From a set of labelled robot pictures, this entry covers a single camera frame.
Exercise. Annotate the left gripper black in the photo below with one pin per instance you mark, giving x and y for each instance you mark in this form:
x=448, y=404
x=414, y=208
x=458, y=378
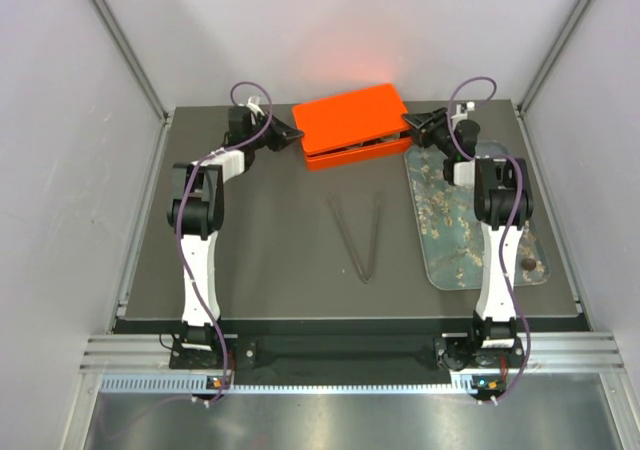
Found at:
x=281, y=134

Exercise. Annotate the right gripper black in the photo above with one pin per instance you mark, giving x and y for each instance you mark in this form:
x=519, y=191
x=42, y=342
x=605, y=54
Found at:
x=418, y=121

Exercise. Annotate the orange box lid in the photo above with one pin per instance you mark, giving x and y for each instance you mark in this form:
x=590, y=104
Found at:
x=350, y=118

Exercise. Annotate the orange compartment box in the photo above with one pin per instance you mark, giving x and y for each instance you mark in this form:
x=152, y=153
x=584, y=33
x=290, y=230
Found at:
x=356, y=155

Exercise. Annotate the metal tongs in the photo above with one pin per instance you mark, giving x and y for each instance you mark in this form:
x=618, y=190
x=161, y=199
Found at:
x=363, y=257

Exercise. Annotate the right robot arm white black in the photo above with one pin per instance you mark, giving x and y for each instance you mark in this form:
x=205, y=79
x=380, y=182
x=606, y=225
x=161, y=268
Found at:
x=502, y=205

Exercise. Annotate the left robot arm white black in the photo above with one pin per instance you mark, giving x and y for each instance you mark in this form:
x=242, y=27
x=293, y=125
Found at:
x=196, y=214

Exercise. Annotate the blue floral tray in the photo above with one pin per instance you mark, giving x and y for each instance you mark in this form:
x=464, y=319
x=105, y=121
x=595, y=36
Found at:
x=450, y=234

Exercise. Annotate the dark round truffle front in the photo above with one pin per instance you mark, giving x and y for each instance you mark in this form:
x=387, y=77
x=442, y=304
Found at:
x=528, y=264

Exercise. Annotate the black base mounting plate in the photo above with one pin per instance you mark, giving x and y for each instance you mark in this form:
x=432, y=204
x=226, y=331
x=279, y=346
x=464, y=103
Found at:
x=296, y=353

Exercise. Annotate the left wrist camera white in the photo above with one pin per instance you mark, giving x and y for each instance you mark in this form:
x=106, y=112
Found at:
x=253, y=104

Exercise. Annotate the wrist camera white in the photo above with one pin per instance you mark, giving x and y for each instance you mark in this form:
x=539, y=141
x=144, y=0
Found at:
x=461, y=112
x=253, y=104

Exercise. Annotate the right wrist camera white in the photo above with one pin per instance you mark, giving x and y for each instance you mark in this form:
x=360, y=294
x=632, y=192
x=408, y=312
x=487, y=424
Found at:
x=461, y=112

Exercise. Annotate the grey slotted cable duct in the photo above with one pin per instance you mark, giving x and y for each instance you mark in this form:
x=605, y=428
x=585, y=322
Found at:
x=209, y=385

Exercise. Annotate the aluminium frame rail front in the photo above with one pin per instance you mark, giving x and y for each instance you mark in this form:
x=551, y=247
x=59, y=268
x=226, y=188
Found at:
x=551, y=353

